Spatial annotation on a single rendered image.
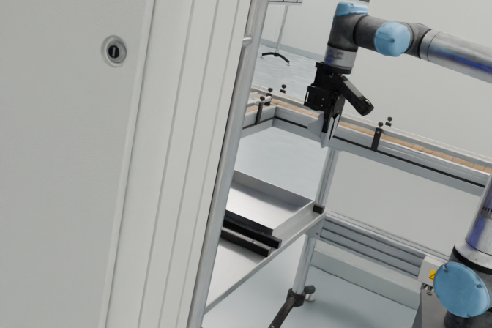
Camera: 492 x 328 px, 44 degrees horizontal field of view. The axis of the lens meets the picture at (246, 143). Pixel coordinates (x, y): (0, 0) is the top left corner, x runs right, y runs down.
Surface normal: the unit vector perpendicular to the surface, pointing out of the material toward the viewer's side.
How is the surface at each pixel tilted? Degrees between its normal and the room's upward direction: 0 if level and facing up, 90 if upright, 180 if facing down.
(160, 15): 90
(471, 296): 97
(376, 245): 90
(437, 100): 90
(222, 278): 0
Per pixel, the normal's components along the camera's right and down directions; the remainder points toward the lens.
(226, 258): 0.19, -0.93
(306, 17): -0.47, 0.18
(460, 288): -0.74, 0.19
